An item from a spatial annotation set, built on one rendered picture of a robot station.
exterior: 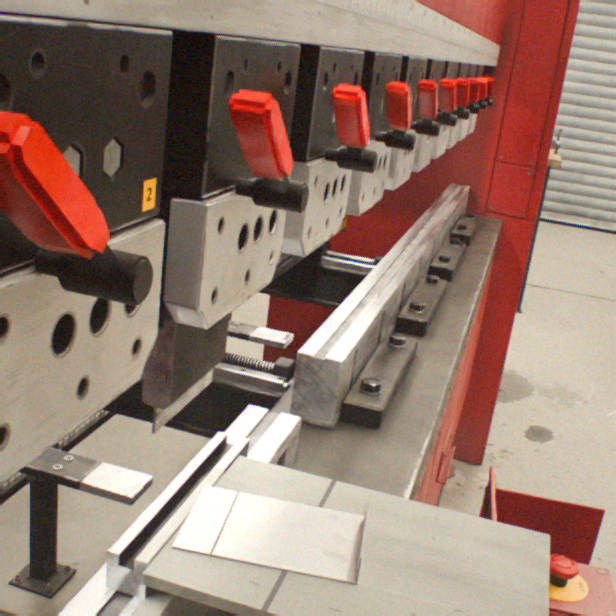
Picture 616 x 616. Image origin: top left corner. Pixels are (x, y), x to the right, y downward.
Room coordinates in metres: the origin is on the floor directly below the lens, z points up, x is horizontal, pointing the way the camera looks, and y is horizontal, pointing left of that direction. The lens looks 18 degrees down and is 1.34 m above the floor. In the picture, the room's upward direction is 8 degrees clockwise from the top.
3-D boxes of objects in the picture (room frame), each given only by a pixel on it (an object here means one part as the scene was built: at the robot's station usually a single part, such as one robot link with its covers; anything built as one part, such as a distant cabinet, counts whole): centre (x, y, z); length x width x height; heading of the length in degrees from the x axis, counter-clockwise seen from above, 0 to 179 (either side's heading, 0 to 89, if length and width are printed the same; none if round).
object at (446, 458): (1.49, -0.32, 0.59); 0.15 x 0.02 x 0.07; 166
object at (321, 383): (1.76, -0.22, 0.92); 1.67 x 0.06 x 0.10; 166
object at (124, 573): (0.56, 0.07, 0.99); 0.20 x 0.03 x 0.03; 166
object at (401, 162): (1.09, -0.06, 1.26); 0.15 x 0.09 x 0.17; 166
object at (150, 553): (0.52, 0.07, 0.99); 0.14 x 0.01 x 0.03; 166
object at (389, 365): (1.11, -0.12, 0.89); 0.30 x 0.05 x 0.03; 166
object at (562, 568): (0.81, -0.33, 0.79); 0.04 x 0.04 x 0.04
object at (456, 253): (1.88, -0.32, 0.89); 0.30 x 0.05 x 0.03; 166
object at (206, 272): (0.51, 0.08, 1.26); 0.15 x 0.09 x 0.17; 166
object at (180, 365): (0.54, 0.08, 1.13); 0.10 x 0.02 x 0.10; 166
